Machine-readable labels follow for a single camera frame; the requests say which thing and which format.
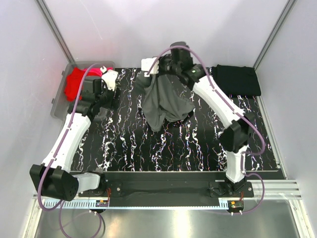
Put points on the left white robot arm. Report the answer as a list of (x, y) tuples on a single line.
[(52, 177)]

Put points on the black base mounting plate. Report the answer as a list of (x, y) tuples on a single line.
[(172, 193)]

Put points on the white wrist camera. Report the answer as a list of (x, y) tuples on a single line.
[(109, 76), (150, 66)]

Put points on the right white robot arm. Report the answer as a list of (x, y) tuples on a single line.
[(237, 124)]

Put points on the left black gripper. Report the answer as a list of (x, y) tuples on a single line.
[(109, 95)]

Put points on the folded black t-shirt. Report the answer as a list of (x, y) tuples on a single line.
[(234, 80)]

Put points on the pink t-shirt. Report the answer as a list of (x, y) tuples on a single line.
[(95, 72)]

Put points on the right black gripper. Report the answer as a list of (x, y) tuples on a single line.
[(144, 81)]

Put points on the slotted cable duct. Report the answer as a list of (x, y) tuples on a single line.
[(78, 204)]

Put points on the red t-shirt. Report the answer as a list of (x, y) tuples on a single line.
[(73, 81)]

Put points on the clear plastic bin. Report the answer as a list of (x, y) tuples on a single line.
[(60, 102)]

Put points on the grey t-shirt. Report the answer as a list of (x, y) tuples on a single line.
[(160, 102)]

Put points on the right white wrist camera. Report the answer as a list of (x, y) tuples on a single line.
[(150, 66)]

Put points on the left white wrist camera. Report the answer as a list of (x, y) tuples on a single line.
[(109, 76)]

